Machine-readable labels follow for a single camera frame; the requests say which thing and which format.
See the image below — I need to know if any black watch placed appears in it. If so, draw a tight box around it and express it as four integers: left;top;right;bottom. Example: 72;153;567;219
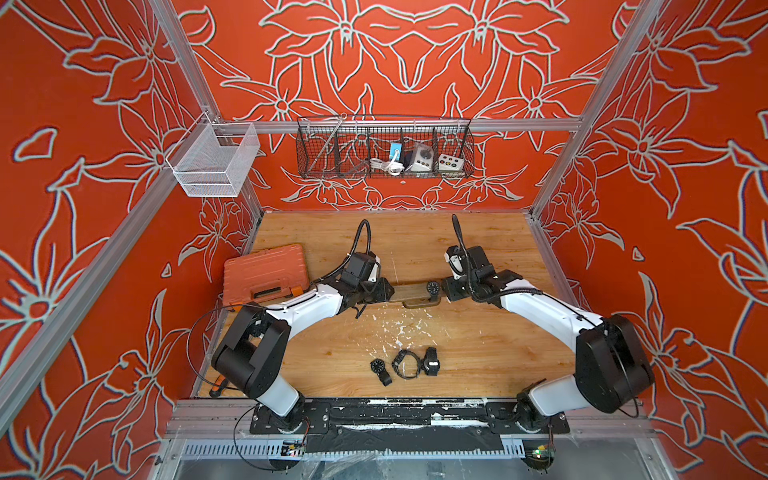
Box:
426;281;441;302

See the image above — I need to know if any dark wooden watch stand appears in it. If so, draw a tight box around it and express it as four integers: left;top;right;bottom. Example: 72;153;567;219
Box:
390;281;444;309

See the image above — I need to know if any black watch dark red dial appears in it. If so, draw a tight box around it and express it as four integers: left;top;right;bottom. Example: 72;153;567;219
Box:
370;358;392;386

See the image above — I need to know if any black chunky sport watch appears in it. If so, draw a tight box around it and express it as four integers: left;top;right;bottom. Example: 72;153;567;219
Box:
391;349;423;380

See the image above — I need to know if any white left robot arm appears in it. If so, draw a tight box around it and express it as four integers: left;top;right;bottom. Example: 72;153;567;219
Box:
210;219;394;431

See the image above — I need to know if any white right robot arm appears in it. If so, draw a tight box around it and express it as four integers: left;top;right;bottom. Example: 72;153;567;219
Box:
443;215;656;433

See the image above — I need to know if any orange plastic tool case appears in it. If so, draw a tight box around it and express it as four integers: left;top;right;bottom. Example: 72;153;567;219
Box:
222;244;310;305

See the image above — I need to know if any white box with dots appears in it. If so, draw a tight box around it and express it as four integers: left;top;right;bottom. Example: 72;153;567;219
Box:
437;154;465;177

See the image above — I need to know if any white grey round device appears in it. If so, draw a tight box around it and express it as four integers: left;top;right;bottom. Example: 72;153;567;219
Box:
408;143;434;173

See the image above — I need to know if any blue white small box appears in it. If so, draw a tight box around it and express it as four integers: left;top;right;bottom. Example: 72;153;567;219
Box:
389;142;403;163

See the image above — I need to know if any small circuit board left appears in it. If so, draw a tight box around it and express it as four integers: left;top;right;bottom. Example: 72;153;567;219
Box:
280;441;306;458

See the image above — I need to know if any small circuit board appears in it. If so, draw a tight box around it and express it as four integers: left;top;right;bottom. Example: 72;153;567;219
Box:
280;441;306;458
523;444;555;472

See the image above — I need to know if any small circuit board right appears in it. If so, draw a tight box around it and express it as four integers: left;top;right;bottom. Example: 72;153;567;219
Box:
523;444;555;472

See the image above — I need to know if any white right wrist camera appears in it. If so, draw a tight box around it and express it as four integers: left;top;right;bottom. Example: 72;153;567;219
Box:
444;247;465;279

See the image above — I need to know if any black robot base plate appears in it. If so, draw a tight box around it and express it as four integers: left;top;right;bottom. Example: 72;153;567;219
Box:
249;397;570;457

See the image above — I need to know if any black wire wall basket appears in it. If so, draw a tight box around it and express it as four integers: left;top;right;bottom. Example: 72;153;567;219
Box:
296;114;476;180

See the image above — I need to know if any white mesh wall basket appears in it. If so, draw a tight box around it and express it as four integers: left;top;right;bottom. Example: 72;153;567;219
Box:
166;124;261;198

